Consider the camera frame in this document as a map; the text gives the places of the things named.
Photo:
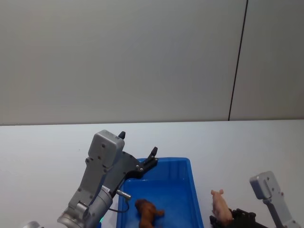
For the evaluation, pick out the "left robot arm with grey camera bracket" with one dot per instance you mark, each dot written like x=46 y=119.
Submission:
x=97 y=171

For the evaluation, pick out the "brown toy dog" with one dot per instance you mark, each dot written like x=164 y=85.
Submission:
x=148 y=210

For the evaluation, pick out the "right robot arm with grey camera bracket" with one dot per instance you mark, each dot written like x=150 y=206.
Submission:
x=273 y=194

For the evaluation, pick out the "blue plastic bin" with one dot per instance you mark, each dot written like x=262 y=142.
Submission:
x=175 y=187

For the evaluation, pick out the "robot arm with grey camera bracket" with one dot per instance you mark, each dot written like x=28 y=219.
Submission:
x=273 y=194
x=97 y=171

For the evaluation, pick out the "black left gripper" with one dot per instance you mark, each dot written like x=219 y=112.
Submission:
x=123 y=166

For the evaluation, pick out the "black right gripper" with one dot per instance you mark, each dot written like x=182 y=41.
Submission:
x=259 y=224

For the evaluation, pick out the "pink toy pig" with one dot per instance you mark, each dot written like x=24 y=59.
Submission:
x=219 y=205

